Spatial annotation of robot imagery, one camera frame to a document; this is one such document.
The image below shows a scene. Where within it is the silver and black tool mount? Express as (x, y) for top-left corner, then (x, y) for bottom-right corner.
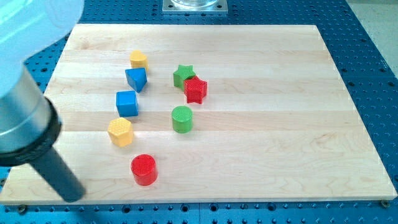
(1, 68), (62, 167)

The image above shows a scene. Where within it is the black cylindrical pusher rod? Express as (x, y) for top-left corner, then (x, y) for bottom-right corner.
(30, 147), (85, 202)

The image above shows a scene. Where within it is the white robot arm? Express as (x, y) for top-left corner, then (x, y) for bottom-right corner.
(1, 0), (85, 202)

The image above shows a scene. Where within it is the yellow hexagon block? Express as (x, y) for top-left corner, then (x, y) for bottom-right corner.
(107, 118), (134, 147)

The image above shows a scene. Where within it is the red cylinder block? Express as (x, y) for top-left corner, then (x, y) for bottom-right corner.
(131, 154), (158, 186)

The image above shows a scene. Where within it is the blue cube block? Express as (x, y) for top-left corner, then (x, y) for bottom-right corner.
(116, 90), (139, 117)

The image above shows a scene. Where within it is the wooden board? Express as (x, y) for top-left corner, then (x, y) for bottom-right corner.
(0, 24), (398, 206)

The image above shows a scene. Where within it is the blue triangle block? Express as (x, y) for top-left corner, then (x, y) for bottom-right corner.
(125, 68), (147, 93)

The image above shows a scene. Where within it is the green cylinder block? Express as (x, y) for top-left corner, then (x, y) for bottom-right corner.
(172, 106), (193, 133)

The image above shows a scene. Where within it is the green star block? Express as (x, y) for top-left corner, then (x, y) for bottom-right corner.
(173, 65), (196, 91)

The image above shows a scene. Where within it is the red star block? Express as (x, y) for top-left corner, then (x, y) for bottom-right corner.
(184, 76), (208, 104)

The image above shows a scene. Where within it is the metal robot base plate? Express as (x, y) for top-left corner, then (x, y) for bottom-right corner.
(162, 0), (228, 15)

